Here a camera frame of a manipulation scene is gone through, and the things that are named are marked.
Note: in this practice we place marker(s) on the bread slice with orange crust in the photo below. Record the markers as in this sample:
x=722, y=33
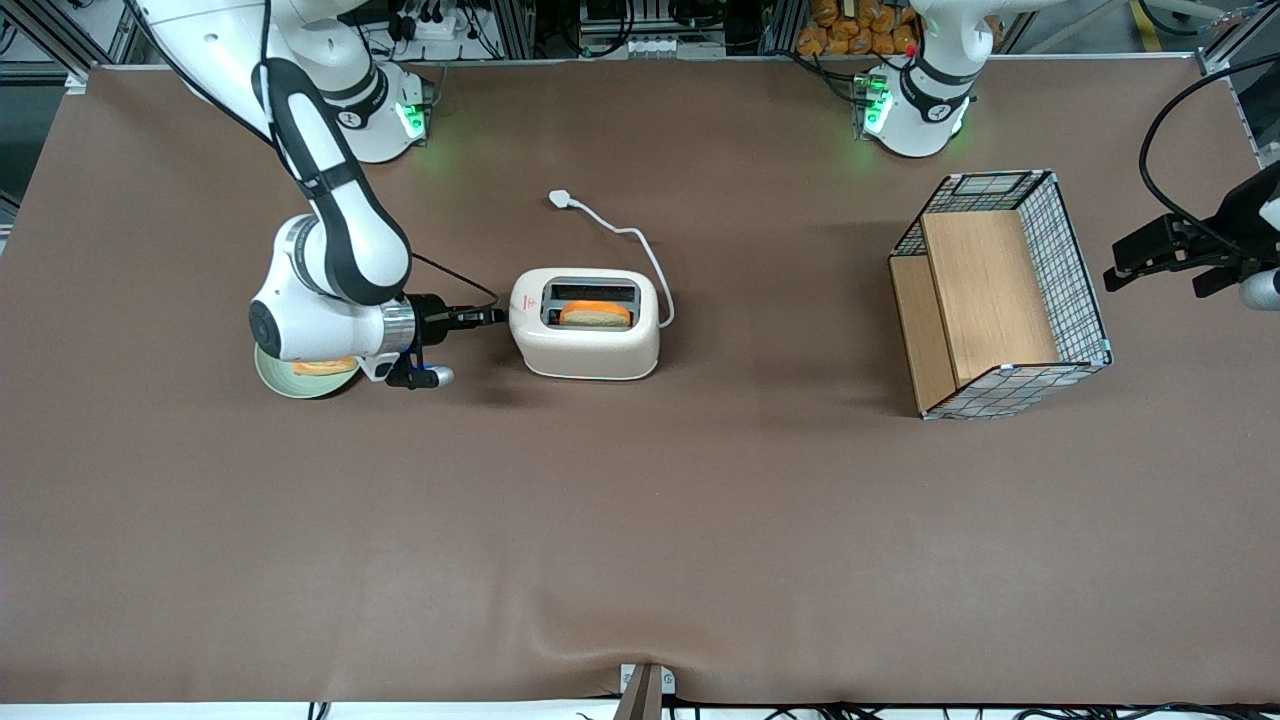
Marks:
x=595, y=316

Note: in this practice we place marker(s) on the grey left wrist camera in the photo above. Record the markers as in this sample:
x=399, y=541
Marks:
x=1258, y=288

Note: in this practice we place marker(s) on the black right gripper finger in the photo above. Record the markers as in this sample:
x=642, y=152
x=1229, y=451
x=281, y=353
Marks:
x=482, y=313
x=482, y=323

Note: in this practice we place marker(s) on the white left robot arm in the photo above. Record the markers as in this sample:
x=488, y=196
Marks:
x=915, y=120

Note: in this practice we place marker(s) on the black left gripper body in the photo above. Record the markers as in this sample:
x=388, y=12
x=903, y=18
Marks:
x=1243, y=228

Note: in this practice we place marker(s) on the bag of bread rolls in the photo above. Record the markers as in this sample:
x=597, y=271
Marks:
x=850, y=30

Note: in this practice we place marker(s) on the wooden step shelf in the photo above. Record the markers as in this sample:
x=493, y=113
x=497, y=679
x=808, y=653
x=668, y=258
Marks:
x=985, y=290

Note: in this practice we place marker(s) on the white power strip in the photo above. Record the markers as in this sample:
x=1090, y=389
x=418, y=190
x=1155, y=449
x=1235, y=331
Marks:
x=435, y=25

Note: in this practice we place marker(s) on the triangular orange pastry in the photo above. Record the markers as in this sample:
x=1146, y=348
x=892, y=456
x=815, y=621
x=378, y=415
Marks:
x=325, y=367

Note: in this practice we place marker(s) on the pale green plate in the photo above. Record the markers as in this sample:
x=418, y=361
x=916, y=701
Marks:
x=300, y=385

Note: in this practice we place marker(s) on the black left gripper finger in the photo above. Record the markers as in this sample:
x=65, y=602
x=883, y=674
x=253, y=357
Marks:
x=1155, y=238
x=1150, y=268

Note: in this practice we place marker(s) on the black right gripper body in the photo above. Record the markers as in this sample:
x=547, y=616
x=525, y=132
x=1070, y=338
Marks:
x=432, y=312

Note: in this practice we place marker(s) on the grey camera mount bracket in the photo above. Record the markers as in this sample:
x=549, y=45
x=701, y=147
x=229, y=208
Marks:
x=645, y=695

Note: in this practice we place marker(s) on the aluminium frame post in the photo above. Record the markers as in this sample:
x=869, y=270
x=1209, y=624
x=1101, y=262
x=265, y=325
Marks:
x=512, y=25
x=780, y=25

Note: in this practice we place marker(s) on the white toaster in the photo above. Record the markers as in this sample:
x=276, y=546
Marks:
x=585, y=350

